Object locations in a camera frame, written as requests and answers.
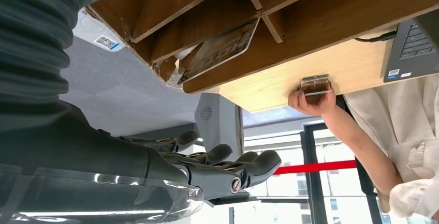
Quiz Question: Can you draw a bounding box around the person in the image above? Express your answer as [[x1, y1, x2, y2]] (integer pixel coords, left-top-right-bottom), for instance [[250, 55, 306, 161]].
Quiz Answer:
[[288, 73, 439, 220]]

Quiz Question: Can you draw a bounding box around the printed room key card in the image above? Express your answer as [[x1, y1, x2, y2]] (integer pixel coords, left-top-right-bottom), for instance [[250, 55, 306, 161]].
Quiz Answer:
[[178, 18, 260, 85]]

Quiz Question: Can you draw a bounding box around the clear plastic film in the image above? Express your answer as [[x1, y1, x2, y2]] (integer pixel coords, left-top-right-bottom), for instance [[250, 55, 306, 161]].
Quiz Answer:
[[0, 167, 204, 224]]

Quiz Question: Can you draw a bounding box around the red barrier belt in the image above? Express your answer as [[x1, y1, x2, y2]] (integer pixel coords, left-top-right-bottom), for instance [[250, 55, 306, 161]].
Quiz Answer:
[[273, 160, 358, 176]]

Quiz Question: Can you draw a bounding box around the wooden compartment organizer box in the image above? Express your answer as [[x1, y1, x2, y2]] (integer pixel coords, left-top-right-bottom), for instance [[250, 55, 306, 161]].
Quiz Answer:
[[84, 0, 439, 95]]

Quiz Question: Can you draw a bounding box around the dark grey laptop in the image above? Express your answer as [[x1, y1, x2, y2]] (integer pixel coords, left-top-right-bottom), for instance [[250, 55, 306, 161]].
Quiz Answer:
[[383, 8, 439, 83]]

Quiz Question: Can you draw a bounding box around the black window frame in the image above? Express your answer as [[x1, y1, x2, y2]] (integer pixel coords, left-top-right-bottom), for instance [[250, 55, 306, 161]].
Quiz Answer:
[[228, 122, 385, 224]]

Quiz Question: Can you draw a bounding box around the black laptop charging cable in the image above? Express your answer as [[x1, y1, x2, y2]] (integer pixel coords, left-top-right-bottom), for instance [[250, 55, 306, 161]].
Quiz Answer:
[[355, 30, 399, 43]]

